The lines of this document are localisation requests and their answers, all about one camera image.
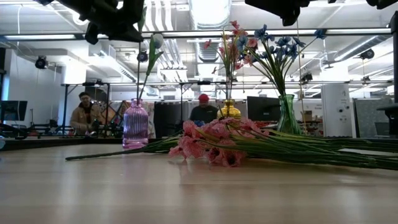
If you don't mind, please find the black cable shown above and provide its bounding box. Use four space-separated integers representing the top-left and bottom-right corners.
0 123 29 140

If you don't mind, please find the blue artificial flower bunch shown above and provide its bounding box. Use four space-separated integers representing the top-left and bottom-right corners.
241 24 327 97

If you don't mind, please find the green glass vase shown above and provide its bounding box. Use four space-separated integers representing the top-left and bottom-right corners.
276 94 304 135

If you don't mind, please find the person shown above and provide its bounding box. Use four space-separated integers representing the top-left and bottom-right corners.
70 91 103 137
188 93 219 125

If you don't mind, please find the grey desk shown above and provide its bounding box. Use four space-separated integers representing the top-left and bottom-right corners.
376 103 398 136

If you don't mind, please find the sparse pink flower bunch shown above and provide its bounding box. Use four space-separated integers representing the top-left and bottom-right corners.
203 20 259 101

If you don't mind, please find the grey partition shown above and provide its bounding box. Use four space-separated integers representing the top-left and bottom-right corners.
354 98 395 138

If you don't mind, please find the black stand frame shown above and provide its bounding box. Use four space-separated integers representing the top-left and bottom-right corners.
178 80 228 138
60 81 111 137

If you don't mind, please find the pink ribbed glass vase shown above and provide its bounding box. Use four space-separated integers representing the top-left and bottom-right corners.
122 98 149 149

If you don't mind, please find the long overhead beam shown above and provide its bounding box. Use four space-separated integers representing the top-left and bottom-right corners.
0 28 392 41

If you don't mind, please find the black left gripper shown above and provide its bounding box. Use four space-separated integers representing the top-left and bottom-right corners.
57 0 146 45

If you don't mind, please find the black partition panel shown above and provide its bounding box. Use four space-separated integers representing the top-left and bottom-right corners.
154 101 190 138

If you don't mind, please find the amber glass vase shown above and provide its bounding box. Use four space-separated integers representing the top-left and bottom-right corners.
217 99 243 121

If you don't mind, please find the black monitor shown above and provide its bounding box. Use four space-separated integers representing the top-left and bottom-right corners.
0 100 28 123
247 96 282 123

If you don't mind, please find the black vertical pole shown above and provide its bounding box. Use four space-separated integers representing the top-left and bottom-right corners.
390 11 398 103

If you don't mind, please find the dense pink flower bunch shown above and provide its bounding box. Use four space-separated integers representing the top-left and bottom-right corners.
169 119 398 171

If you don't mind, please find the white cabinet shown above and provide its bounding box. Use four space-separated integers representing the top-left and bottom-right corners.
320 83 358 138

